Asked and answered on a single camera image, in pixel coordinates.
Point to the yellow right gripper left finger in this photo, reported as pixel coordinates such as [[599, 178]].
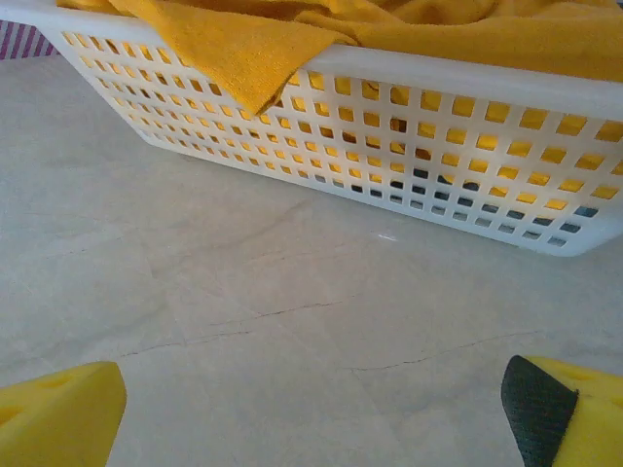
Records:
[[58, 418]]

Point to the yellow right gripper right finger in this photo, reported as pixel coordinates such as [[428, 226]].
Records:
[[574, 418]]

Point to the yellow t-shirt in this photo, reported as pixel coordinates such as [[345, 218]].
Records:
[[487, 29]]

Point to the white perforated plastic basket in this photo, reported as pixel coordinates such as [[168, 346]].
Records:
[[438, 80]]

